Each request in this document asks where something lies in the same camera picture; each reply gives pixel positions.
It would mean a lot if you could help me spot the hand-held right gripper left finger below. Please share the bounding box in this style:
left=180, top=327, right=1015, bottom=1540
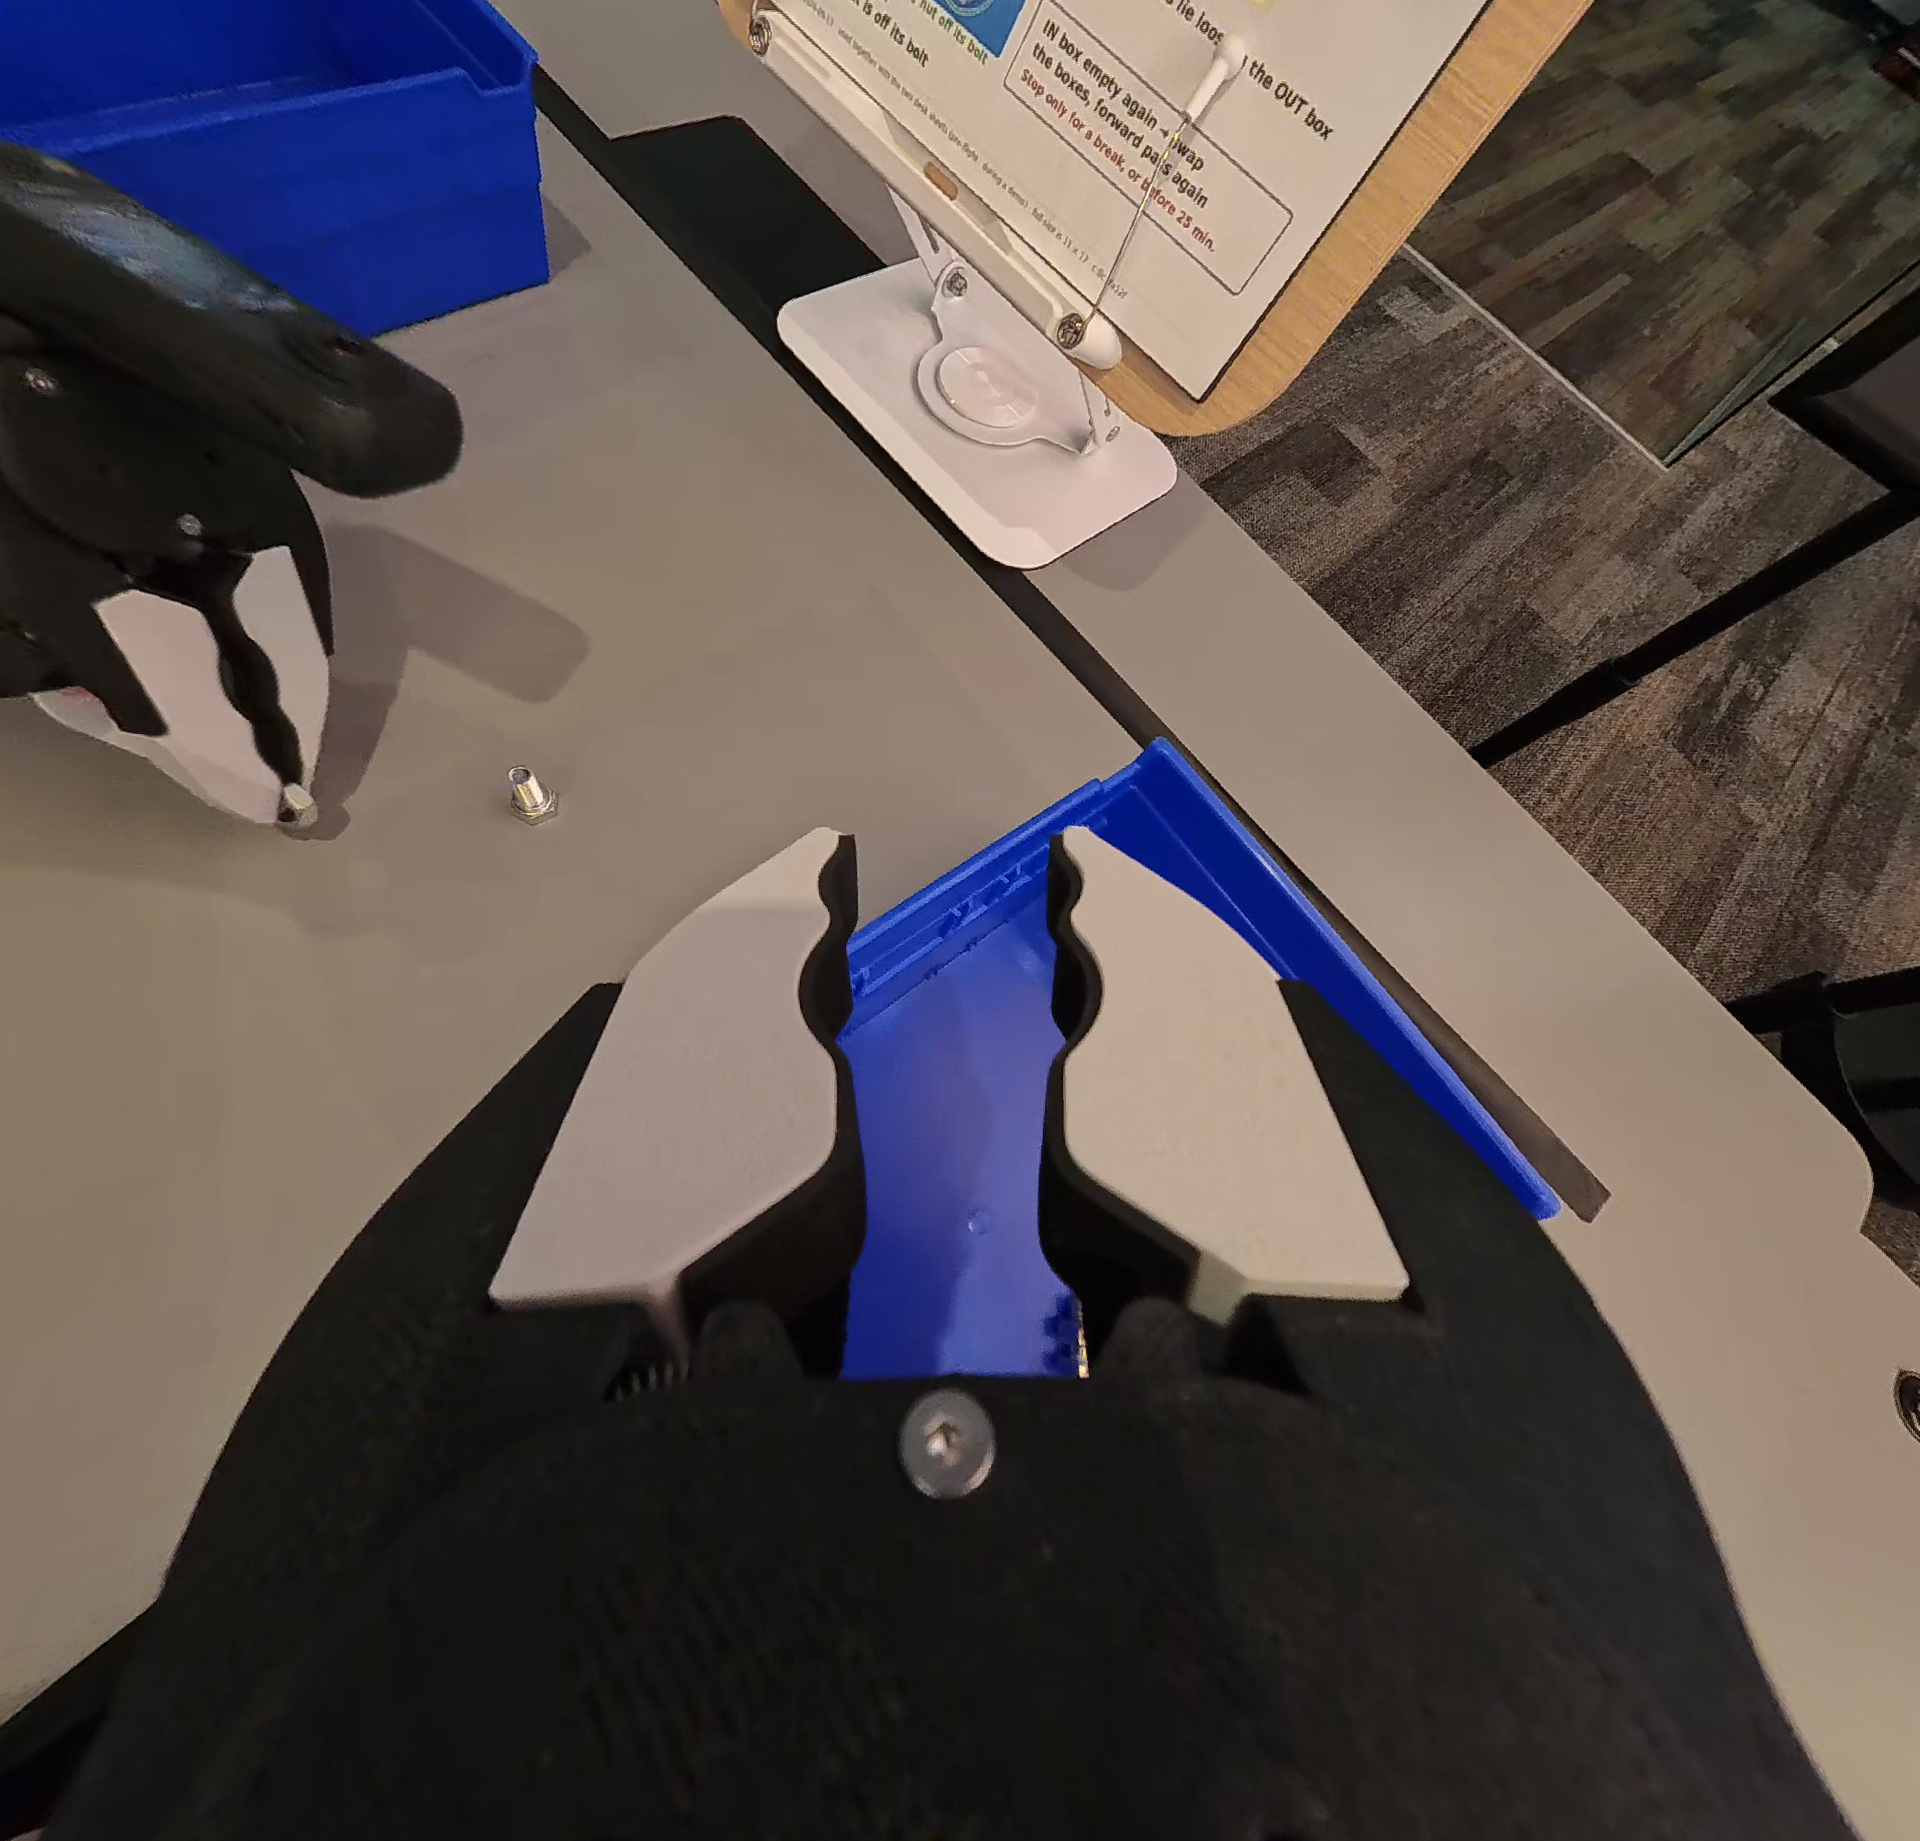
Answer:
left=490, top=825, right=868, bottom=1375

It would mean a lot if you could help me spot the black pole stand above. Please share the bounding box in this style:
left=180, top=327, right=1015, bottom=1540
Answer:
left=1469, top=494, right=1920, bottom=763

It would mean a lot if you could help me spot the blue plastic bin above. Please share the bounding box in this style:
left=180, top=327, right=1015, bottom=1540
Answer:
left=839, top=738, right=1563, bottom=1381
left=0, top=0, right=548, bottom=337

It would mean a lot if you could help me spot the black chair base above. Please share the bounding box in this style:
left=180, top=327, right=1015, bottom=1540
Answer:
left=1723, top=971, right=1920, bottom=1159

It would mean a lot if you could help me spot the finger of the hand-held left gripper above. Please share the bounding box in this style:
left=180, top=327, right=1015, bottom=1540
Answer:
left=92, top=587, right=304, bottom=825
left=223, top=541, right=336, bottom=810

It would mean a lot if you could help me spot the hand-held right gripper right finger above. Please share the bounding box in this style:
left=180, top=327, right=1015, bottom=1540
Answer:
left=1037, top=825, right=1414, bottom=1375

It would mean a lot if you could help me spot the wooden display board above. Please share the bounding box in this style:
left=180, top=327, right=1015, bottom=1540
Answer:
left=698, top=0, right=1658, bottom=441

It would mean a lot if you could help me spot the white board stand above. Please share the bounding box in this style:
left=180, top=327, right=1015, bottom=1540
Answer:
left=775, top=260, right=1177, bottom=571

